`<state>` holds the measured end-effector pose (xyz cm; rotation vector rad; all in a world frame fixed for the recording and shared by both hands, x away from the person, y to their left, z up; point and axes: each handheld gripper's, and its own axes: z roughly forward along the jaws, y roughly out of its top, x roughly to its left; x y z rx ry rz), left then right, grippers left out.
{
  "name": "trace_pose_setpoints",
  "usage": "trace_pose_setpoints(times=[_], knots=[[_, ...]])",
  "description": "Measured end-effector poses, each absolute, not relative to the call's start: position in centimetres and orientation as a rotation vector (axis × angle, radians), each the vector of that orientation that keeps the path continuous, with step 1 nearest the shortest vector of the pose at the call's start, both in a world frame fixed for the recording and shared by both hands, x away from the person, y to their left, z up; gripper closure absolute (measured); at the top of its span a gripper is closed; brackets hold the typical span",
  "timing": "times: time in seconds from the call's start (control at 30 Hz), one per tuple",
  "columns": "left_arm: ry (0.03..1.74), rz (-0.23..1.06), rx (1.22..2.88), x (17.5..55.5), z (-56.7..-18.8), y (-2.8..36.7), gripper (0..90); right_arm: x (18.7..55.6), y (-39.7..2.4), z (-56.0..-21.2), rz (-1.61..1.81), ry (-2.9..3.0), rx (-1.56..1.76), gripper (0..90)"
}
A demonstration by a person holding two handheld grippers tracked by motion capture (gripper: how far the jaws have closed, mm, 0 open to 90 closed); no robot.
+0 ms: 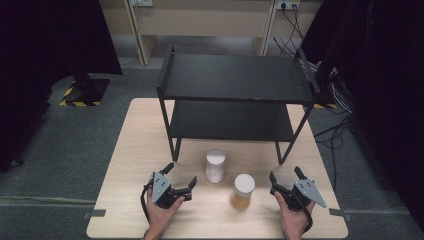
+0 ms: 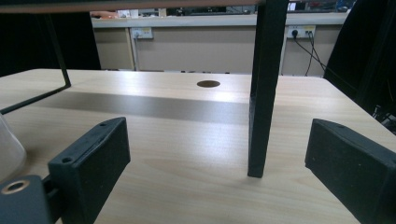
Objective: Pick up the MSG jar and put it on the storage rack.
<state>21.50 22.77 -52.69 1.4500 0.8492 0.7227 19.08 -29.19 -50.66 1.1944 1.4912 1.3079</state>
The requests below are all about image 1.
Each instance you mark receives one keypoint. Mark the black two-tier shelf rack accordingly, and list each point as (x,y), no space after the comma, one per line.
(233,78)

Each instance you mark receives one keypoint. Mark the white wall socket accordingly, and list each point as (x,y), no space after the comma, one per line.
(288,4)
(142,2)

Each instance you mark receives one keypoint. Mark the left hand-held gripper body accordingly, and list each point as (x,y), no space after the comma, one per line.
(160,188)

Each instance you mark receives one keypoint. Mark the person's left hand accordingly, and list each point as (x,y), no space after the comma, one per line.
(159,218)

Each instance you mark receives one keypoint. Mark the grey floor tape piece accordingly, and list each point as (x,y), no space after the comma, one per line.
(95,213)
(340,213)

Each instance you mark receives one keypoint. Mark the jar of orange contents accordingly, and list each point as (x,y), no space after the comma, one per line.
(242,191)

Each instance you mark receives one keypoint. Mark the jar of white powder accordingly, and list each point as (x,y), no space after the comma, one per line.
(215,166)

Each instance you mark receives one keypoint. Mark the black curtain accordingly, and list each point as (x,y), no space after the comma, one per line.
(40,50)
(386,83)

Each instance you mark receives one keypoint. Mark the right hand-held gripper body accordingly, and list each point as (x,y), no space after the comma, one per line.
(308,193)

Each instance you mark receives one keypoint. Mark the person's right hand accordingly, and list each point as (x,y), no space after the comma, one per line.
(293,221)

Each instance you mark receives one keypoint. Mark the beige wooden desk frame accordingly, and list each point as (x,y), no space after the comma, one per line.
(200,20)

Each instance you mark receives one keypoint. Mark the black stand base striped tape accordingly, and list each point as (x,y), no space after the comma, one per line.
(88,91)

